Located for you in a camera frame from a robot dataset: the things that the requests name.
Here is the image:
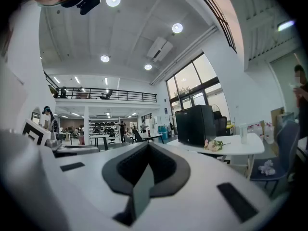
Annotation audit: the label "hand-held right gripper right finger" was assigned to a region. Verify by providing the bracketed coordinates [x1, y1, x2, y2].
[133, 142, 287, 231]

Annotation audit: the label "white rounded table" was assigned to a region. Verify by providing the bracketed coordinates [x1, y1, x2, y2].
[167, 132, 265, 179]

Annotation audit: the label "shelf of black helmets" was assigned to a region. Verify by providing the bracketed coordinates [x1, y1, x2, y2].
[89, 118, 120, 139]

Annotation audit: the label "black balcony railing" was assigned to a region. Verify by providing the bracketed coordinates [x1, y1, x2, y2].
[55, 87, 158, 103]

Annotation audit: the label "pink flower bouquet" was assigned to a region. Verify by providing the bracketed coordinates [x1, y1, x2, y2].
[204, 139, 231, 153]

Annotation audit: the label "person's torso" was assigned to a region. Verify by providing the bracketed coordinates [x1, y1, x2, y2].
[0, 1, 57, 134]

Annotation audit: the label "row of clear plastic jugs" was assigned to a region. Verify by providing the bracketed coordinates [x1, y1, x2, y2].
[247, 121, 275, 144]

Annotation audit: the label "blue wrapped bundle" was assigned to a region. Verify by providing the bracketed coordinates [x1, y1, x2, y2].
[157, 125, 169, 140]

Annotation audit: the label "black mini fridge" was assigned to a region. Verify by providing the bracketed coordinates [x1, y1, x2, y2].
[177, 104, 217, 144]

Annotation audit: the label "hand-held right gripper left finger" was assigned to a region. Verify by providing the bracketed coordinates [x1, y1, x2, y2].
[39, 142, 149, 231]

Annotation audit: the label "black office chair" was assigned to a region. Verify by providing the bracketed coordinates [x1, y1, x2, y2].
[213, 111, 228, 137]

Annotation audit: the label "black cantilever chair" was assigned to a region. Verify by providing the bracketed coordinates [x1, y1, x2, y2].
[131, 128, 145, 143]

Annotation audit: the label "translucent cup with pale lid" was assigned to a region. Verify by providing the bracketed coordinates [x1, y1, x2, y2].
[239, 123, 248, 144]

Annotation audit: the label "black head-worn camera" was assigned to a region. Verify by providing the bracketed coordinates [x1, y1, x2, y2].
[76, 0, 102, 15]

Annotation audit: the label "black pedestal fan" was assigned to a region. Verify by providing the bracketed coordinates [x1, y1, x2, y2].
[211, 104, 226, 120]

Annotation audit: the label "brown cardboard sheet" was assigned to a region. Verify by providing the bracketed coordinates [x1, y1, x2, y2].
[270, 107, 286, 129]

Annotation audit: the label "large black framed window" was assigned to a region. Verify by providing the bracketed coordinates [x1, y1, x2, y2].
[166, 53, 221, 101]

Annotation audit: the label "black framed glass doors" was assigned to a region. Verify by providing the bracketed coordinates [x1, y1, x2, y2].
[179, 91, 207, 110]

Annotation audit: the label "grey table with black legs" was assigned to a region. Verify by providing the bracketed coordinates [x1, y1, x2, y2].
[139, 132, 165, 144]

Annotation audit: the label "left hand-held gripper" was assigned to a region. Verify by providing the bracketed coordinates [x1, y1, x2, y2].
[22, 118, 100, 158]

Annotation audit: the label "white ceiling air conditioner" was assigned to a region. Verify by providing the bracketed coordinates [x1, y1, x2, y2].
[146, 37, 174, 63]

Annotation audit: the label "dark blue chair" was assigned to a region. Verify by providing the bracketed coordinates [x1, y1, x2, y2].
[250, 120, 301, 197]

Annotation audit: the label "white crumpled tissue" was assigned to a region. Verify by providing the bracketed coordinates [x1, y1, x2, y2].
[258, 159, 276, 177]

